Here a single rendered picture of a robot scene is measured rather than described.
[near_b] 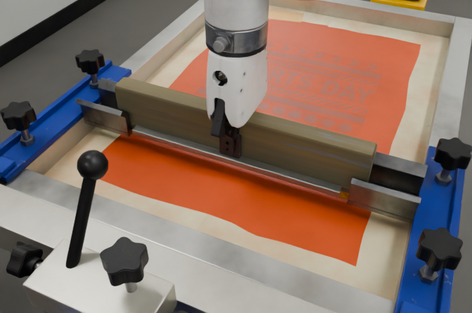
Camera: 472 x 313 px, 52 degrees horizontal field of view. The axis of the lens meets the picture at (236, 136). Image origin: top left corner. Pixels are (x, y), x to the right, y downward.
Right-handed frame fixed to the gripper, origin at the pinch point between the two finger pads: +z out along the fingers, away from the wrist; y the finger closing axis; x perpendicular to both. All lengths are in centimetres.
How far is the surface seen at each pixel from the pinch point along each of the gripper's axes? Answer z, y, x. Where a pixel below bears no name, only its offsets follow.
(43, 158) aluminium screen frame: 3.6, -12.2, 25.2
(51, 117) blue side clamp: 1.5, -5.9, 28.5
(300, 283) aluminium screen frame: 2.5, -17.5, -15.7
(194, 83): 6.1, 17.7, 16.4
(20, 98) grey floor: 102, 94, 166
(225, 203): 6.0, -7.3, -1.8
